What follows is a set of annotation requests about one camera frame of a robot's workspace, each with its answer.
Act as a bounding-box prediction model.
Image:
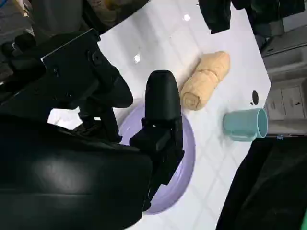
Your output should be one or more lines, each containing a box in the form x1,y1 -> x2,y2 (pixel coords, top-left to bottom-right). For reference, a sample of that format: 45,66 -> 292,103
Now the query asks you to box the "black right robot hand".
0,28 -> 186,230

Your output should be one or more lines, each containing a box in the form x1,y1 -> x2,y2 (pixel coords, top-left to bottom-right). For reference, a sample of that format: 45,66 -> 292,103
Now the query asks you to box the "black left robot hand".
198,0 -> 232,35

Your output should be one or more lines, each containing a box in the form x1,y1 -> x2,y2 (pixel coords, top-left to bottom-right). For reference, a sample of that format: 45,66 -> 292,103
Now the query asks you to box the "pale green mug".
222,107 -> 268,142

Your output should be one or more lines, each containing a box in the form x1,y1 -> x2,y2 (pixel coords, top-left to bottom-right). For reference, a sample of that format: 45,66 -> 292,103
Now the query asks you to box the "grey cabinet with drawers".
261,35 -> 307,136

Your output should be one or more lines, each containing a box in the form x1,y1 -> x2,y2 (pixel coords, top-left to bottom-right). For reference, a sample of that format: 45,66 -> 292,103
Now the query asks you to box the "lilac plate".
118,105 -> 196,215

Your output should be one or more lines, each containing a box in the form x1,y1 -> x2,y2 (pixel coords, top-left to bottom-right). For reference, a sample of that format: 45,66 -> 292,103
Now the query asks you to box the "grey machine housing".
31,0 -> 85,32

